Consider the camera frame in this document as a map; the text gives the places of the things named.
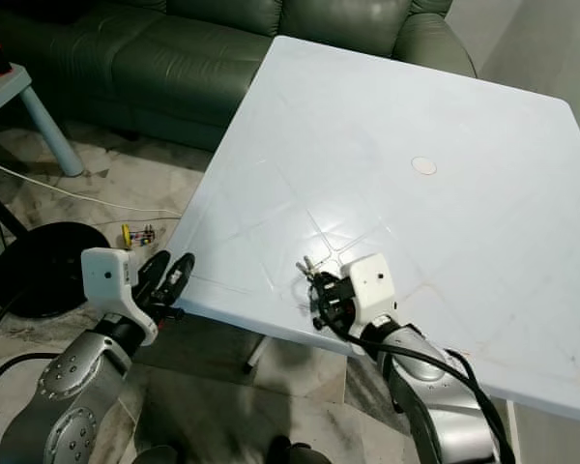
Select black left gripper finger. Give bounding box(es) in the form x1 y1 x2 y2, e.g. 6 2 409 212
138 248 172 291
166 252 197 303

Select keys with yellow tag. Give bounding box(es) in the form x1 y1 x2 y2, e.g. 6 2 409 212
121 223 159 246

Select white table leg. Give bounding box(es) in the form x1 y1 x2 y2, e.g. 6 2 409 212
507 400 525 464
243 333 269 375

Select white plastic square table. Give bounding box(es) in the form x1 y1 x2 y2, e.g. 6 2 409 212
166 36 580 427

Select black round stand base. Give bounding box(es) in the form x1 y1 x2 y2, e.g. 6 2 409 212
0 221 109 320

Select dark left robot foot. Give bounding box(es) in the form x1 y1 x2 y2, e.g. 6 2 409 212
133 444 187 464

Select dark robot foot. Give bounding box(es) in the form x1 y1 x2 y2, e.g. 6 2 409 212
264 436 322 464
133 444 187 464

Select dark right robot foot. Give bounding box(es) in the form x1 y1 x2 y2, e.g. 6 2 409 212
264 436 322 464

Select black stand leg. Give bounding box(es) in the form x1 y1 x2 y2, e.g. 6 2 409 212
0 182 32 239

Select dark green leather sofa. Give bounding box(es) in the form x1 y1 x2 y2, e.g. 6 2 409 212
0 0 478 153

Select pale blue side table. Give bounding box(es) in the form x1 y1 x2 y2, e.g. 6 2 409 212
0 64 85 178

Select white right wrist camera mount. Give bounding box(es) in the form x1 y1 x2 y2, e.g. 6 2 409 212
339 252 400 335

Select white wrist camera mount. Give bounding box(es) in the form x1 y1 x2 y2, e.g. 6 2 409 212
81 246 152 335
339 252 400 335

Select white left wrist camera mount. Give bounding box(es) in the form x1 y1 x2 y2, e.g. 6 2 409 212
81 246 152 335

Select thin white floor cable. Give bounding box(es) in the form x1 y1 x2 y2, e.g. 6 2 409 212
0 159 185 219

